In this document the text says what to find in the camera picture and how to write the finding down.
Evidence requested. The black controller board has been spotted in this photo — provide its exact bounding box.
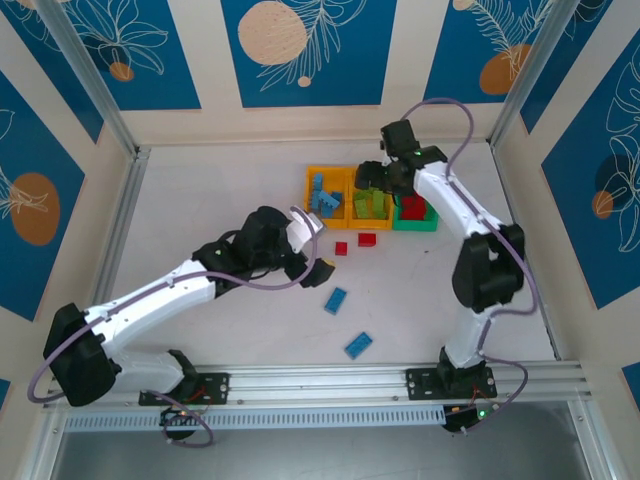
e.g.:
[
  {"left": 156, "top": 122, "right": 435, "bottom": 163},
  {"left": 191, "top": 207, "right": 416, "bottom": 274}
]
[
  {"left": 442, "top": 405, "right": 494, "bottom": 434},
  {"left": 159, "top": 405, "right": 211, "bottom": 430}
]

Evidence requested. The aluminium table edge profile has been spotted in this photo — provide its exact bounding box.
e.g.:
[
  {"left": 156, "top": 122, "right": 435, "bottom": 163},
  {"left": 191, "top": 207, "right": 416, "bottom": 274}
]
[
  {"left": 490, "top": 144, "right": 569, "bottom": 362},
  {"left": 92, "top": 147, "right": 151, "bottom": 306}
]

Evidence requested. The white slotted cable duct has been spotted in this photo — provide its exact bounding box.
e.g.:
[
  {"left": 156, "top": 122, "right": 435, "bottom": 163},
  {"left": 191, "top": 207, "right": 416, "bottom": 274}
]
[{"left": 63, "top": 405, "right": 447, "bottom": 432}]

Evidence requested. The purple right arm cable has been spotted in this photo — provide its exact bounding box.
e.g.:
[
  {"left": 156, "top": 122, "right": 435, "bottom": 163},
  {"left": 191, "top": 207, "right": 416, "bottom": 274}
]
[{"left": 398, "top": 97, "right": 541, "bottom": 436}]

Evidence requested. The green plastic bin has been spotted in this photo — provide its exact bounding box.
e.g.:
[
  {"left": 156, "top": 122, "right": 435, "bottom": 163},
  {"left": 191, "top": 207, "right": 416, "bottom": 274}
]
[{"left": 392, "top": 195, "right": 441, "bottom": 234}]

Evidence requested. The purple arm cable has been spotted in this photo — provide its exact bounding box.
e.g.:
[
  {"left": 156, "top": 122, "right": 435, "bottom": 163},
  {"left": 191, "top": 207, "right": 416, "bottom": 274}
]
[
  {"left": 27, "top": 207, "right": 331, "bottom": 449},
  {"left": 398, "top": 97, "right": 541, "bottom": 436}
]

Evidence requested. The aluminium mounting rail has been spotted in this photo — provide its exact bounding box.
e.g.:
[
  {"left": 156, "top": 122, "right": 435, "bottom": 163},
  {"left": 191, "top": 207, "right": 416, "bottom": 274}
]
[{"left": 42, "top": 362, "right": 594, "bottom": 409}]

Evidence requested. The orange plastic bin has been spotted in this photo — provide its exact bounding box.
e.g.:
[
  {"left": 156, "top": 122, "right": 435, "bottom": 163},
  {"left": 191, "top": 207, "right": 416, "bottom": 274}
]
[
  {"left": 304, "top": 165, "right": 351, "bottom": 231},
  {"left": 347, "top": 168, "right": 394, "bottom": 232}
]

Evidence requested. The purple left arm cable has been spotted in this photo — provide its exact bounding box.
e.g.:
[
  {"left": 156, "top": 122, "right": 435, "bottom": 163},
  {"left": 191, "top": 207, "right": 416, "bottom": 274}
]
[{"left": 27, "top": 207, "right": 331, "bottom": 449}]

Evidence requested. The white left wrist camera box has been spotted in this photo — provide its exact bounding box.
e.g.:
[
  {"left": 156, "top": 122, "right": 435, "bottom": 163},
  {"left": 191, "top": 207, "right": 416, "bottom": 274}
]
[{"left": 287, "top": 207, "right": 329, "bottom": 254}]

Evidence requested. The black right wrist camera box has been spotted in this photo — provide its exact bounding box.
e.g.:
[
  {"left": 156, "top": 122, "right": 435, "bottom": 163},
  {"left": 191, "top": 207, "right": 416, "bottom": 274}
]
[{"left": 379, "top": 121, "right": 419, "bottom": 164}]

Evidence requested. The blue floral wall panel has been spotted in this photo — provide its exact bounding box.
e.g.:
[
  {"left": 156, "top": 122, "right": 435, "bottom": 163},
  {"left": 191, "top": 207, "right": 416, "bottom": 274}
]
[
  {"left": 63, "top": 0, "right": 202, "bottom": 112},
  {"left": 519, "top": 0, "right": 640, "bottom": 135},
  {"left": 221, "top": 0, "right": 400, "bottom": 109},
  {"left": 0, "top": 0, "right": 105, "bottom": 145},
  {"left": 0, "top": 69, "right": 86, "bottom": 322},
  {"left": 422, "top": 0, "right": 556, "bottom": 106},
  {"left": 541, "top": 42, "right": 640, "bottom": 311}
]

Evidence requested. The aluminium frame post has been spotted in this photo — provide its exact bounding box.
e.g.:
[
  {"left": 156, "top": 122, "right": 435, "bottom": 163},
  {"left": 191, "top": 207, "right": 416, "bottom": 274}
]
[
  {"left": 35, "top": 0, "right": 151, "bottom": 161},
  {"left": 488, "top": 0, "right": 589, "bottom": 149}
]

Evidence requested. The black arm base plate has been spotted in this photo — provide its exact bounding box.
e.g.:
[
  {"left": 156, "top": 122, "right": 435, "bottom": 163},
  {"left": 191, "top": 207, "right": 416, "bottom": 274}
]
[
  {"left": 405, "top": 367, "right": 500, "bottom": 401},
  {"left": 138, "top": 372, "right": 231, "bottom": 407}
]

